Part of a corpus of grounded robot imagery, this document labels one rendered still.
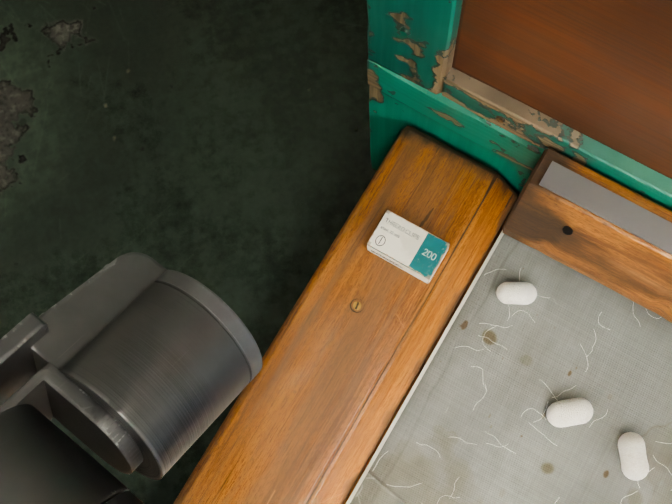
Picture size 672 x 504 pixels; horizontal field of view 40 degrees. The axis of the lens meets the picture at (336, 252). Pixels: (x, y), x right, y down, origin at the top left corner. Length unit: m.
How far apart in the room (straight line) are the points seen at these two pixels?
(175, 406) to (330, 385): 0.44
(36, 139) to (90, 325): 1.41
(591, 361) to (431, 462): 0.16
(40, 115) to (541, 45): 1.26
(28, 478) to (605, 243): 0.51
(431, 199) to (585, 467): 0.26
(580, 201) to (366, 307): 0.20
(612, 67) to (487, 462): 0.34
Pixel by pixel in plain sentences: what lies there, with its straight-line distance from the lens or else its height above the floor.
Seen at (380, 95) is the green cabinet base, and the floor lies 0.78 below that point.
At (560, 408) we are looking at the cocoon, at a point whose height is 0.76.
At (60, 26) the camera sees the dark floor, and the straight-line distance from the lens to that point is 1.84.
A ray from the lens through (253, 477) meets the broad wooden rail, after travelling 0.77.
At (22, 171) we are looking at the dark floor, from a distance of 1.75.
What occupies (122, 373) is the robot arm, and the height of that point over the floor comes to 1.21.
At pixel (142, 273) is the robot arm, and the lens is 0.37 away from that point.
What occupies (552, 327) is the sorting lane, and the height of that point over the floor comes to 0.74.
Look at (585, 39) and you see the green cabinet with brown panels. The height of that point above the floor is 1.00.
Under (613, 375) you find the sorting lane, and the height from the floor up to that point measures 0.74.
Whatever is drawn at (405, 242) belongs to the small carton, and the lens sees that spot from 0.77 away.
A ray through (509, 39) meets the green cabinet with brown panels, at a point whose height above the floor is 0.95.
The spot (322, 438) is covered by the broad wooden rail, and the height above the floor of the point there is 0.76.
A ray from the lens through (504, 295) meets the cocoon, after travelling 0.80.
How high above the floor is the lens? 1.53
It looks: 75 degrees down
